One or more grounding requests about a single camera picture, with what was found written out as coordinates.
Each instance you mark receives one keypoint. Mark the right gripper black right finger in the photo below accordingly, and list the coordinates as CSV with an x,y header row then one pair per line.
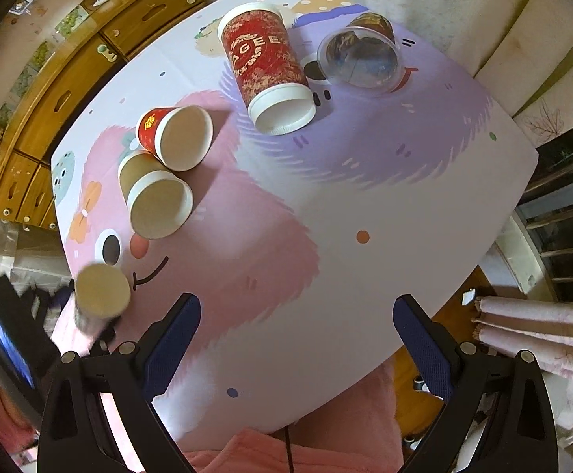
x,y
519,435

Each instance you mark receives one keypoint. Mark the wooden drawer cabinet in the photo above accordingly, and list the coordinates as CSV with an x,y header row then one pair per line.
x,y
80,68

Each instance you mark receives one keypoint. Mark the small red paper cup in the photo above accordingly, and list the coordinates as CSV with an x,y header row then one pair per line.
x,y
179,137

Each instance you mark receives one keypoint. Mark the cartoon printed tablecloth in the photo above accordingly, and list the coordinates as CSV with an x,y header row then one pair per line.
x,y
298,245

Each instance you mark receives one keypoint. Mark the clear plastic cup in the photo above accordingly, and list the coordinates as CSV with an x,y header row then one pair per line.
x,y
363,55

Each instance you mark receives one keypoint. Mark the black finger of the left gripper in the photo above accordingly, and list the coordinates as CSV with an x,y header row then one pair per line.
x,y
48,306

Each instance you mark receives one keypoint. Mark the brown paper cup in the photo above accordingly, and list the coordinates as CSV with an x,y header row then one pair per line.
x,y
158,202

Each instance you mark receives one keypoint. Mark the tall red paper cup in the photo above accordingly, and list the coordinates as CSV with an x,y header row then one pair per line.
x,y
271,81

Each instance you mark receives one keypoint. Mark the dark metal shelf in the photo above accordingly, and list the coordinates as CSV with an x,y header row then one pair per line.
x,y
546,210

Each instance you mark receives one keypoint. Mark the small checkered paper cup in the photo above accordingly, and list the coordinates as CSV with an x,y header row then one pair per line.
x,y
102,293

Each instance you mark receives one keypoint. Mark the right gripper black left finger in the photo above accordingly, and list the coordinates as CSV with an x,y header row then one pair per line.
x,y
76,435

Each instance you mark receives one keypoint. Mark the pink fluffy clothing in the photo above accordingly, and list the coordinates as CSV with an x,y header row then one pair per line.
x,y
354,432

